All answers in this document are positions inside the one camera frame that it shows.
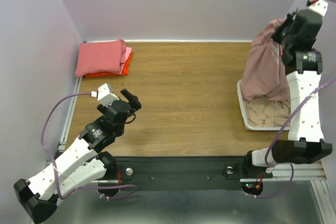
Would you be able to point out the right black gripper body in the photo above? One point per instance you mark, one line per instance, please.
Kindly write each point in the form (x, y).
(280, 35)

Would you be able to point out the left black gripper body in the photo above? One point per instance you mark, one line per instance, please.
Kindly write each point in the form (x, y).
(103, 109)

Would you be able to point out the dusty pink printed t-shirt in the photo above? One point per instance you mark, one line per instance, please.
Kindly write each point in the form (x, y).
(264, 75)

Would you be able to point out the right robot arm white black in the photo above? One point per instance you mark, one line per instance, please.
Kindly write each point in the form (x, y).
(303, 67)

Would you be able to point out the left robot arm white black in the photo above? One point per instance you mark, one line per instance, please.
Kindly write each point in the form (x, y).
(83, 162)

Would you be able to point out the folded orange red t-shirt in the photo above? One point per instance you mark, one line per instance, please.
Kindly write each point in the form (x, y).
(103, 74)

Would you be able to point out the folded light pink t-shirt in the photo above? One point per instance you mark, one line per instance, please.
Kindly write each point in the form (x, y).
(126, 57)

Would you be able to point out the folded coral pink t-shirt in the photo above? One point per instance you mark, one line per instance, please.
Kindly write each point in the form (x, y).
(94, 57)

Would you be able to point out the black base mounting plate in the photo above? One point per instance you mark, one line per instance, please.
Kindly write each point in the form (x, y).
(183, 173)

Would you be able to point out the beige crumpled t-shirt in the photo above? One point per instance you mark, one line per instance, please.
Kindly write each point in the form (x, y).
(267, 113)

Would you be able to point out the white plastic laundry basket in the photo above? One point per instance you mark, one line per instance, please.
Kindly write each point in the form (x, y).
(244, 113)

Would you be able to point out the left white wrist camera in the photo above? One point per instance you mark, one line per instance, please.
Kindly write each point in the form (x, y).
(104, 95)

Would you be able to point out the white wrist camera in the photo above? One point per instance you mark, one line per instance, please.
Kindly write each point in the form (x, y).
(104, 95)
(318, 6)

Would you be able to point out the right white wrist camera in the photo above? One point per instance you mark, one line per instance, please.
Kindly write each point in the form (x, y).
(318, 6)

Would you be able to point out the aluminium frame rail left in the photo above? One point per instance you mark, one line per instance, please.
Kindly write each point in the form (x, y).
(65, 130)

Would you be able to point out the aluminium frame rail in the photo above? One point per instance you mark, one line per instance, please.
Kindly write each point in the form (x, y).
(302, 172)
(65, 130)

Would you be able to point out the aluminium frame rail front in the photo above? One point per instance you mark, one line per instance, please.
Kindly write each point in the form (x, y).
(302, 172)

